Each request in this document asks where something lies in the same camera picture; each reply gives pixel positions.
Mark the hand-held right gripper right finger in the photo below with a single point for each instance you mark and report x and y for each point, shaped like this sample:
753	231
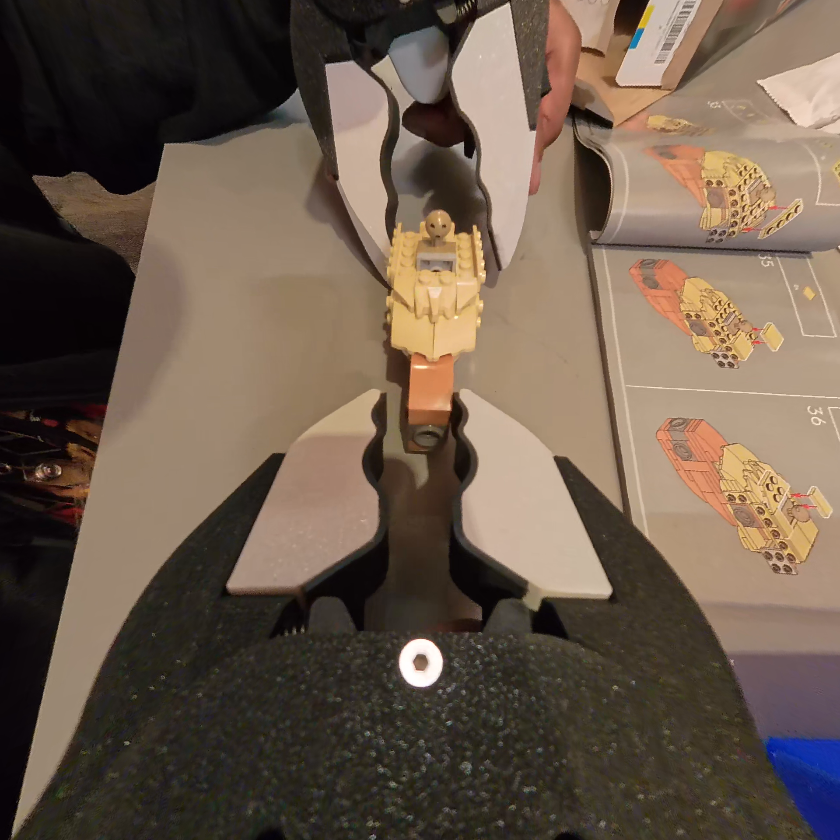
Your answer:
532	525

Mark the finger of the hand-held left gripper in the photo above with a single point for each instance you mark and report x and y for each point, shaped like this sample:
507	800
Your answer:
355	145
505	118

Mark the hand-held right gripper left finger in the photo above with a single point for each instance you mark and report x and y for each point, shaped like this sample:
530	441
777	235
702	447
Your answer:
309	525

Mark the tan brick model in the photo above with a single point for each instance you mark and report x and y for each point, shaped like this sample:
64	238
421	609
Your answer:
436	302

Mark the blue plastic bin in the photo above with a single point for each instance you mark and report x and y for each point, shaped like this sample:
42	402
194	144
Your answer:
807	788

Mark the person's left forearm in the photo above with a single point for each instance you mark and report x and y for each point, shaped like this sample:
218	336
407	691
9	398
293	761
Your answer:
158	66

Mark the grey desk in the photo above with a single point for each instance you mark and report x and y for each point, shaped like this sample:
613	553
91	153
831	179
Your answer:
250	328

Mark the brown cardboard piece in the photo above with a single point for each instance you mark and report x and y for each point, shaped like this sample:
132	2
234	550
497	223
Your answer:
617	92

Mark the grey instruction booklet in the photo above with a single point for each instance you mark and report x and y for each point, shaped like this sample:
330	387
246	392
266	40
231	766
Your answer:
709	394

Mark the flattened white paper bags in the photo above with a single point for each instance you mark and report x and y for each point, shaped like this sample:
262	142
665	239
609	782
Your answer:
803	89

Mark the person's black jacket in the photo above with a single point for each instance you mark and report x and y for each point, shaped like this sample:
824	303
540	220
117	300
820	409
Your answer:
53	328

